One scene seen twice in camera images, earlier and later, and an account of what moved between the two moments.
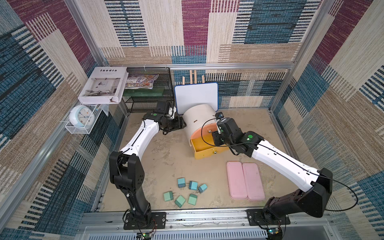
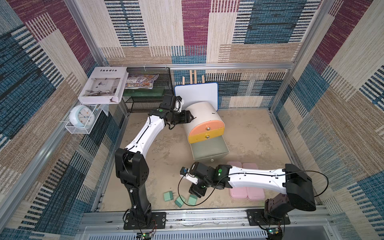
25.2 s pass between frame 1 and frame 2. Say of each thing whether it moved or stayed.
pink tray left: stayed
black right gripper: moved
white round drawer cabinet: stayed
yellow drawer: moved
